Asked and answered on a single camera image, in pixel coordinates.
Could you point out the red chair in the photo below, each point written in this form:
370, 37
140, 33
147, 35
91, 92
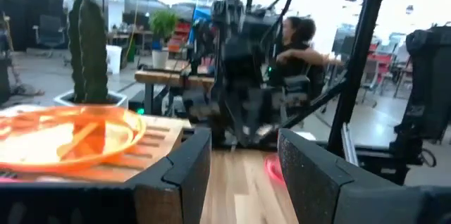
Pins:
378, 65

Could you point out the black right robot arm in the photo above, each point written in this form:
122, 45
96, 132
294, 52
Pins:
229, 16

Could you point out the green leafy plant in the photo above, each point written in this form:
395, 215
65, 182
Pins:
163, 23

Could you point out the wooden work table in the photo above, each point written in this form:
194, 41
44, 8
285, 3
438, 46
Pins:
158, 76

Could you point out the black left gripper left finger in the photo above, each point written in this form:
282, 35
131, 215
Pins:
176, 181

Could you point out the person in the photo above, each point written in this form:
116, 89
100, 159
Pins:
299, 32
72, 0

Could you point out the pink translucent plastic plate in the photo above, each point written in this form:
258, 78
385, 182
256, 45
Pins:
273, 169

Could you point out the white square plant pot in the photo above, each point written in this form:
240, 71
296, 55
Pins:
120, 99

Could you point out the white bin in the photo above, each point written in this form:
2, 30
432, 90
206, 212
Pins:
113, 60

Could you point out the wooden slatted shelf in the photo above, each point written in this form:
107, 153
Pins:
165, 123

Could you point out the black aluminium table frame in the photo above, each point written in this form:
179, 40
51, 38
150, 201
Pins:
359, 48

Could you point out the silver frame bracket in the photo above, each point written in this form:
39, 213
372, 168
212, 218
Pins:
349, 146

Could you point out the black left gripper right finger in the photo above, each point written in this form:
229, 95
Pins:
317, 188

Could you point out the small white plant pot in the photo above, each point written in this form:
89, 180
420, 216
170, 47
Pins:
160, 58

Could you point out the blue panel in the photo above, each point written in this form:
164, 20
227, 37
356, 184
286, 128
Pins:
201, 18

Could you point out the black office chair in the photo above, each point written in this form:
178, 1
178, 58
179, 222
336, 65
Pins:
49, 32

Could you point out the tall green cactus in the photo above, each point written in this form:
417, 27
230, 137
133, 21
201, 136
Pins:
92, 51

